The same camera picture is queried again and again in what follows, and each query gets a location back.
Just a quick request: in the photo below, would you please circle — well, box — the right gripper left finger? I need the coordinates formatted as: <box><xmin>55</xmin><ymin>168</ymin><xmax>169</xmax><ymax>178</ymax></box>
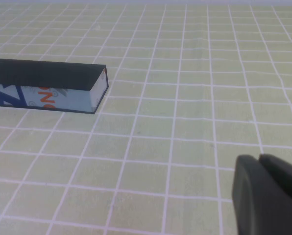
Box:
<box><xmin>231</xmin><ymin>154</ymin><xmax>292</xmax><ymax>235</ymax></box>

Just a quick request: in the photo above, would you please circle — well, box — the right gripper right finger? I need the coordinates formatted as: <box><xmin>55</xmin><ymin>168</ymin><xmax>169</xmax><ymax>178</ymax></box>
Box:
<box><xmin>258</xmin><ymin>153</ymin><xmax>292</xmax><ymax>204</ymax></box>

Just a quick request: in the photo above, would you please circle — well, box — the black printed glasses case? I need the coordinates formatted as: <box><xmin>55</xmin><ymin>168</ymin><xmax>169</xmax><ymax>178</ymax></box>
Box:
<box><xmin>0</xmin><ymin>58</ymin><xmax>109</xmax><ymax>115</ymax></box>

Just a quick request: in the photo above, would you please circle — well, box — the green checked tablecloth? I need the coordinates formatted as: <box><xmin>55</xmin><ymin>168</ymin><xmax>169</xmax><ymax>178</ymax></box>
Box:
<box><xmin>0</xmin><ymin>2</ymin><xmax>292</xmax><ymax>235</ymax></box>

